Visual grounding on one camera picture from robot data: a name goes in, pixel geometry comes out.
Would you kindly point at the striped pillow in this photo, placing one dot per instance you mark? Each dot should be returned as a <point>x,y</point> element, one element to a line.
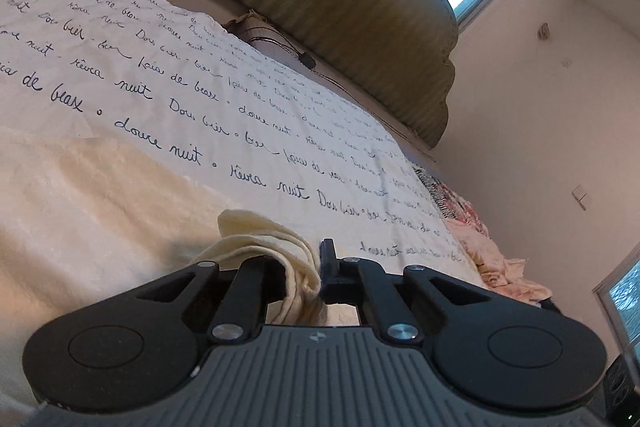
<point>260,29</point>

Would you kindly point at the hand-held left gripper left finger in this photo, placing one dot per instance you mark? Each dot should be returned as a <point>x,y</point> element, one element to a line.
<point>250,279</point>

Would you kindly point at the small wall hook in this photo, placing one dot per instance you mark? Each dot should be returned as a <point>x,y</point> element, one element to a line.
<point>544,31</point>

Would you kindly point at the pink crumpled cloth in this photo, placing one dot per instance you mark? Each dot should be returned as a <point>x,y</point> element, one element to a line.
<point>490,257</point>

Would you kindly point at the white wall switch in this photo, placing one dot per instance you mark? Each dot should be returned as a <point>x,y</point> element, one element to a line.
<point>581,198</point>

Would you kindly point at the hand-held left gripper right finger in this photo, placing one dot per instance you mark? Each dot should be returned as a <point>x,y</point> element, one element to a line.
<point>327,269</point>

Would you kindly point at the cream plush pants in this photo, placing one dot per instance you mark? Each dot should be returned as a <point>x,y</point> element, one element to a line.
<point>100,232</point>

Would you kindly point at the side window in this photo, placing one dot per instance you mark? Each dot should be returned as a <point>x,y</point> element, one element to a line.
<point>622,302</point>

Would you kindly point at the white script-print bedspread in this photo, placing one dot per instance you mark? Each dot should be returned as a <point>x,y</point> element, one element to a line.
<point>200,107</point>

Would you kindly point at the olive cloud-shaped headboard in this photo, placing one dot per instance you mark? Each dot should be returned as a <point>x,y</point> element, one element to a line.
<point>350,22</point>

